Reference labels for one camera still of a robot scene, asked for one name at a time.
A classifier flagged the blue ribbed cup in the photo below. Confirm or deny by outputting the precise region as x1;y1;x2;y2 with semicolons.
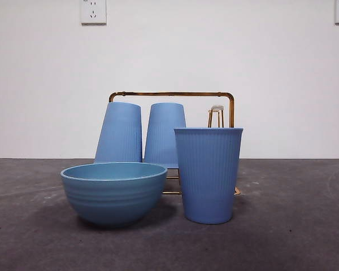
143;103;187;169
94;102;144;164
173;126;245;225

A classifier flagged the light blue bowl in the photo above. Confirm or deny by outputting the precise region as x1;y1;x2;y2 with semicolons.
60;162;168;229

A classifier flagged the gold wire cup rack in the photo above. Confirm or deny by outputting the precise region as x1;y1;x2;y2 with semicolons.
107;90;241;196

